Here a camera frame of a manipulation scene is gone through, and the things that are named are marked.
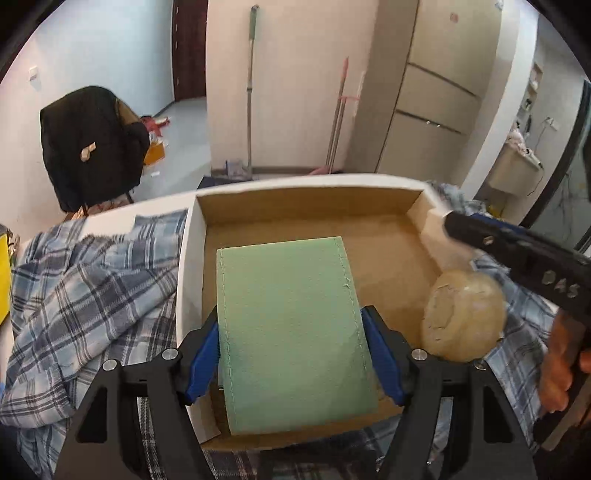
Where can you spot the red broom handle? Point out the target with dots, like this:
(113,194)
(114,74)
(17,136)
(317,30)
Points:
(339,117)

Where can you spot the cardboard tray box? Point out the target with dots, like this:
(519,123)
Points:
(392,229)

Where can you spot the dark red door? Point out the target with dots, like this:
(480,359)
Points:
(188,30)

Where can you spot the wall shelf niche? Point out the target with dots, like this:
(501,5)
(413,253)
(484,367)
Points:
(532,88)

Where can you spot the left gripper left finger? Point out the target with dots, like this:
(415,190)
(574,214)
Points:
(105,440)

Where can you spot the dark framed glass door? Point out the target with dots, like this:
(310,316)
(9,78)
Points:
(562,211)

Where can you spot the grey mop handle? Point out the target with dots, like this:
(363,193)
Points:
(249,87)

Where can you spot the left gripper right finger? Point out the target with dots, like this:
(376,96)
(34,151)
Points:
(457,422)

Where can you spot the chair with black jacket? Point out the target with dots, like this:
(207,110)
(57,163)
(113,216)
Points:
(93,147)

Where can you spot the beige refrigerator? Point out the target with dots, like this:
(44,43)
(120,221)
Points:
(429,69)

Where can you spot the blue plaid shirt cloth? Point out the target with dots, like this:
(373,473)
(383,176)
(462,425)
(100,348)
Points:
(105,287)

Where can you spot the beige sink cabinet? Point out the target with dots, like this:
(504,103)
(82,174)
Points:
(515,172)

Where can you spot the orange cardboard box floor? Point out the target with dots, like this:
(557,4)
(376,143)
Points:
(155,153)

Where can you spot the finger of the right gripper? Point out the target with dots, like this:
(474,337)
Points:
(498,223)
(559,275)

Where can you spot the right hand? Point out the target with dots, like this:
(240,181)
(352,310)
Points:
(556,376)

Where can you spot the yellow package box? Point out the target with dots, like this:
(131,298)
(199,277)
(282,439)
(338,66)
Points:
(5,276)

